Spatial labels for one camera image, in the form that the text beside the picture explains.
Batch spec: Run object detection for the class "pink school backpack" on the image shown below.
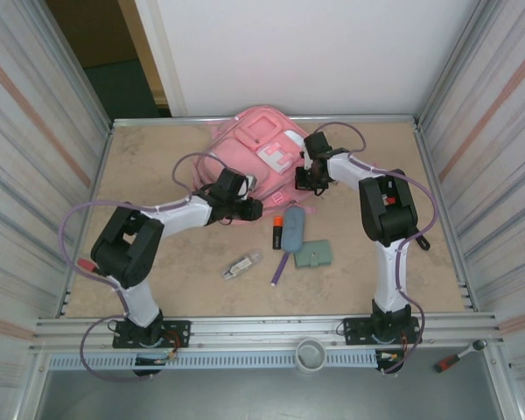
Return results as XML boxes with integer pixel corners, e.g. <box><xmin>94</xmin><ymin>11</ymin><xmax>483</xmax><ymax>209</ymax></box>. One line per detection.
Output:
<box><xmin>192</xmin><ymin>104</ymin><xmax>319</xmax><ymax>215</ymax></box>

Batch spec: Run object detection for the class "black highlighter with orange cap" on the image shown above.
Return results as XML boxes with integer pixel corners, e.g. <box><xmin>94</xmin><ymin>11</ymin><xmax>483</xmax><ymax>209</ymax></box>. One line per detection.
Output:
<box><xmin>271</xmin><ymin>216</ymin><xmax>284</xmax><ymax>250</ymax></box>

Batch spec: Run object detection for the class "light blue fabric pencil case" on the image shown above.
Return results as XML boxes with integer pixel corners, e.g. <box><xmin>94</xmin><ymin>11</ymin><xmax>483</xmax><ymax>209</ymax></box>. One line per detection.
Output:
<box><xmin>281</xmin><ymin>206</ymin><xmax>306</xmax><ymax>254</ymax></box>

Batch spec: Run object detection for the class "purple pen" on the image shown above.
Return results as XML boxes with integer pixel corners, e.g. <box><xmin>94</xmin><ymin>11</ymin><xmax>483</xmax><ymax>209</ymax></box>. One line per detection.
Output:
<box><xmin>269</xmin><ymin>252</ymin><xmax>290</xmax><ymax>288</ymax></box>

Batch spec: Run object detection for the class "green wallet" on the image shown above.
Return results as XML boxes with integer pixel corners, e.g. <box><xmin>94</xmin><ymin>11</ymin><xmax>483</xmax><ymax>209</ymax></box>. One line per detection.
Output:
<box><xmin>293</xmin><ymin>240</ymin><xmax>333</xmax><ymax>270</ymax></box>

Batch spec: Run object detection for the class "grey round cup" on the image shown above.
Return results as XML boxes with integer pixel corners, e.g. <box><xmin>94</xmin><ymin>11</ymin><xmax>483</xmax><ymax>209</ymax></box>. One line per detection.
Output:
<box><xmin>296</xmin><ymin>337</ymin><xmax>327</xmax><ymax>375</ymax></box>

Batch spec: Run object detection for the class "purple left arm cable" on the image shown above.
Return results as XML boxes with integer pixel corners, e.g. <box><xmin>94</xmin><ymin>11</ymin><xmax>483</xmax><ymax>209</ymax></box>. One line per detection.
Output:
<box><xmin>59</xmin><ymin>151</ymin><xmax>228</xmax><ymax>382</ymax></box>

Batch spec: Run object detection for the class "aluminium table frame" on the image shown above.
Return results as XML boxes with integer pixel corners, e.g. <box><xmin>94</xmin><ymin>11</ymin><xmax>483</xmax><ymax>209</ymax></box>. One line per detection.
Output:
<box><xmin>33</xmin><ymin>114</ymin><xmax>507</xmax><ymax>355</ymax></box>

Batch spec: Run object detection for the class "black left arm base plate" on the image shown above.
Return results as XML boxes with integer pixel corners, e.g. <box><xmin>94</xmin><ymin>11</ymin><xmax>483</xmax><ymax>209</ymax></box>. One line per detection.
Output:
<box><xmin>112</xmin><ymin>318</ymin><xmax>192</xmax><ymax>350</ymax></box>

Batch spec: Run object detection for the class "slotted grey cable duct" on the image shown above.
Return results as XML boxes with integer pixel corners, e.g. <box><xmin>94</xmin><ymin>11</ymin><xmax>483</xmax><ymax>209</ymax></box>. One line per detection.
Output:
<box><xmin>47</xmin><ymin>349</ymin><xmax>403</xmax><ymax>371</ymax></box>

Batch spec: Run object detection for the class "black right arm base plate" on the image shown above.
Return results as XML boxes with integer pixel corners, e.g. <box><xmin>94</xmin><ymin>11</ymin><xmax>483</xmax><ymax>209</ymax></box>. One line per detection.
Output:
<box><xmin>341</xmin><ymin>317</ymin><xmax>421</xmax><ymax>347</ymax></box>

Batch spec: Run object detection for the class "white door frame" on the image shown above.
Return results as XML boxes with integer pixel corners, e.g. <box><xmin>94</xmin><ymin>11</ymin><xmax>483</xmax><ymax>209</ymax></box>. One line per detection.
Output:
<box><xmin>133</xmin><ymin>0</ymin><xmax>188</xmax><ymax>118</ymax></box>

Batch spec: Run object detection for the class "red-handled ratchet wrench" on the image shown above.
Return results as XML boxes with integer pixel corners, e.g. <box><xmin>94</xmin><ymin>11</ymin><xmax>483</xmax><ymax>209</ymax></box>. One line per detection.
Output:
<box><xmin>435</xmin><ymin>339</ymin><xmax>487</xmax><ymax>374</ymax></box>

